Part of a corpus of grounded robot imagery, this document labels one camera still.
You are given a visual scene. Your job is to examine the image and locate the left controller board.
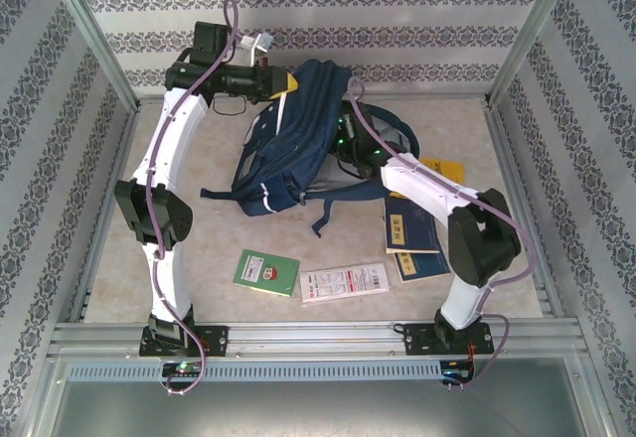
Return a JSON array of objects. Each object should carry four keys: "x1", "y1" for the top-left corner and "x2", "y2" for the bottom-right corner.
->
[{"x1": 161, "y1": 361, "x2": 204, "y2": 378}]

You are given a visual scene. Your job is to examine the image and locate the aluminium side rail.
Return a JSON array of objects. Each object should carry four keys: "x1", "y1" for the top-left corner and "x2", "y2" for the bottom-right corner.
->
[
  {"x1": 482, "y1": 103, "x2": 566, "y2": 320},
  {"x1": 68, "y1": 106, "x2": 143, "y2": 324}
]

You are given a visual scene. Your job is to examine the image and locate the aluminium frame post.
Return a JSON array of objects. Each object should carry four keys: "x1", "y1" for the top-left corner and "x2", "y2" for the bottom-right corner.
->
[
  {"x1": 484, "y1": 0, "x2": 582, "y2": 108},
  {"x1": 42, "y1": 0, "x2": 143, "y2": 110}
]

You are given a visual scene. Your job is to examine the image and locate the white ruler set packet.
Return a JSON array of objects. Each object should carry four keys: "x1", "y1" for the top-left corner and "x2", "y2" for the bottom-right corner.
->
[{"x1": 296, "y1": 263, "x2": 390, "y2": 304}]

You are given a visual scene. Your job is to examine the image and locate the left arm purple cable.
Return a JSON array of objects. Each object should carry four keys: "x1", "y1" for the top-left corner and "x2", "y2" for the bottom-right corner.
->
[{"x1": 148, "y1": 0, "x2": 244, "y2": 398}]

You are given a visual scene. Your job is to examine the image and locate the green notebook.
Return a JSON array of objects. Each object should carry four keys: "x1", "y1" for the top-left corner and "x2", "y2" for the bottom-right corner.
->
[{"x1": 233, "y1": 249, "x2": 301, "y2": 298}]

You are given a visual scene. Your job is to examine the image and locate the controller board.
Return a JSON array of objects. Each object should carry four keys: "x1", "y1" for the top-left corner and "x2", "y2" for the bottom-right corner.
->
[
  {"x1": 161, "y1": 361, "x2": 204, "y2": 378},
  {"x1": 439, "y1": 359, "x2": 477, "y2": 384}
]

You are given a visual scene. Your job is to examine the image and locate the grey slotted cable duct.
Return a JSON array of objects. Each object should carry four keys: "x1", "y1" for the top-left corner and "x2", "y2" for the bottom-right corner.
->
[{"x1": 64, "y1": 361, "x2": 444, "y2": 382}]

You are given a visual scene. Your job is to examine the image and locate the navy blue backpack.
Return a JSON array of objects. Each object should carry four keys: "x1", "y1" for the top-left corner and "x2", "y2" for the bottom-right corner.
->
[{"x1": 200, "y1": 58, "x2": 421, "y2": 239}]

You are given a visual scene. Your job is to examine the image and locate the aluminium mounting rail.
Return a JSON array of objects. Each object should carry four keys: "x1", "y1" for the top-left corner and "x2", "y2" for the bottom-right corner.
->
[{"x1": 47, "y1": 321, "x2": 583, "y2": 359}]

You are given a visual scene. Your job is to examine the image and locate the thin black wire loop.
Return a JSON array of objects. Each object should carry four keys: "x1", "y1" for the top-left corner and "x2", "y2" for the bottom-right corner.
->
[{"x1": 211, "y1": 96, "x2": 249, "y2": 116}]

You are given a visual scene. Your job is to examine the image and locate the right controller board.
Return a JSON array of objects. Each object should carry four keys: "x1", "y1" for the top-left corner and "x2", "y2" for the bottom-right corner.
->
[{"x1": 439, "y1": 359, "x2": 477, "y2": 384}]

